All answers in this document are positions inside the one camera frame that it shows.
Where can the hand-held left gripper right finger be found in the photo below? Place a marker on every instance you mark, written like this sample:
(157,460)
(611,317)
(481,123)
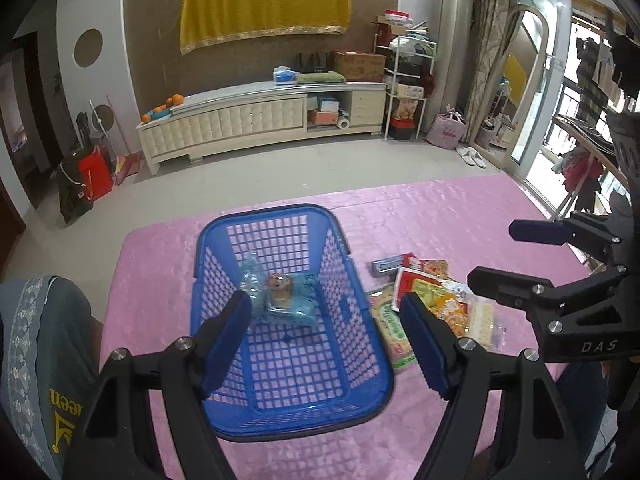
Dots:
(425,345)

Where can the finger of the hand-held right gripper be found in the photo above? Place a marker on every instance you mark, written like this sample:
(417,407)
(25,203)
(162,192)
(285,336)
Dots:
(537,231)
(500,287)

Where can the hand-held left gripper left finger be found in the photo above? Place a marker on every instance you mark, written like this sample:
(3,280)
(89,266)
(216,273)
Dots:
(232,340)

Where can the purple yellow chip bag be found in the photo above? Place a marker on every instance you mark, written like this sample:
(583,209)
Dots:
(435,305)

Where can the blue plastic basket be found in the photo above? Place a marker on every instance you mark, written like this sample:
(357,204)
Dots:
(290,375)

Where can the green white cracker packet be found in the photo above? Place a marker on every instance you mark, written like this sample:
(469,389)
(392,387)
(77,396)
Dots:
(395,330)

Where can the clear wrapped cracker packet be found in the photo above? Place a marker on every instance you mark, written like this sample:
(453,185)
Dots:
(485,320)

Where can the clear blue snack packet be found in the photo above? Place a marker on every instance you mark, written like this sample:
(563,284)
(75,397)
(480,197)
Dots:
(287,300)

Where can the red yellow snack packet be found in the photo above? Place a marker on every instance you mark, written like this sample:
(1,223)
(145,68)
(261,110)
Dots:
(425,266)

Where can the blue gum pack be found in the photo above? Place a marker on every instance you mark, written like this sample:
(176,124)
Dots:
(387,264)

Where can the white slipper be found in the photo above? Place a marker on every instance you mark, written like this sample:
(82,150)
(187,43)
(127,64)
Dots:
(477,159)
(465,156)

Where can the pink tablecloth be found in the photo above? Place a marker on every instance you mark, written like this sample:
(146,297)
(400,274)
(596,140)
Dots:
(160,270)

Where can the pink tote bag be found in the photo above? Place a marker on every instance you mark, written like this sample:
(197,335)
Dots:
(450,132)

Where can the arched floor mirror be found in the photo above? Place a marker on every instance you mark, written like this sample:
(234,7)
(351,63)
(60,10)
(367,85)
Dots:
(522,85)

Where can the hanging dark clothes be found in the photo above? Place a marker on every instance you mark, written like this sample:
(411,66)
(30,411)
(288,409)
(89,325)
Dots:
(597,70)

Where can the red gift box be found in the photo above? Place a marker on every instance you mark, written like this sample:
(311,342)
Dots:
(404,117)

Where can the patterned curtain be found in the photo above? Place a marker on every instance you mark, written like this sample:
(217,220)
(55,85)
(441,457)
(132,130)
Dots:
(492,50)

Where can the pink dustpan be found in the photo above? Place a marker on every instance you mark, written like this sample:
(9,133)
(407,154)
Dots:
(127,170)

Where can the red bag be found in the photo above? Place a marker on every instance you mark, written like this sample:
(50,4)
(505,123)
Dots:
(96,175)

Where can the black bag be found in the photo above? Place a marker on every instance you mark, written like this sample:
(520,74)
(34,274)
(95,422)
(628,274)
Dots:
(72,195)

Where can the cream tv cabinet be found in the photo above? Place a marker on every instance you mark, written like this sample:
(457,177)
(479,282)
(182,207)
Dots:
(235,120)

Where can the white metal rack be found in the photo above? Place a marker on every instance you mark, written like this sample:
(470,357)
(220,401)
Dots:
(397,60)

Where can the white standing air conditioner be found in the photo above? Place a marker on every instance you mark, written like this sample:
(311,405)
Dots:
(455,20)

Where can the orange box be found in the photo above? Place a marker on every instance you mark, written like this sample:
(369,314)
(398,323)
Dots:
(324,117)

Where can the light blue box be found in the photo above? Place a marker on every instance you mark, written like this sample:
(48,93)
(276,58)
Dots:
(328,105)

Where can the cardboard box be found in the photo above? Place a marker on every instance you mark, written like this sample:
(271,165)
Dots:
(357,65)

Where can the green cushion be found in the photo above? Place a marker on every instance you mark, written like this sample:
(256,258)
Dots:
(320,78)

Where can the blue tissue box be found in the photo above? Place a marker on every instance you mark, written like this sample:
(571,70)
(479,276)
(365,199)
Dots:
(284,75)

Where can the black router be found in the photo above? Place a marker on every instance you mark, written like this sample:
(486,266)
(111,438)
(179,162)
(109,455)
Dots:
(312,62)

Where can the yellow hanging cloth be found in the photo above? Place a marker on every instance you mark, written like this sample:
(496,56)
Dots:
(260,5)

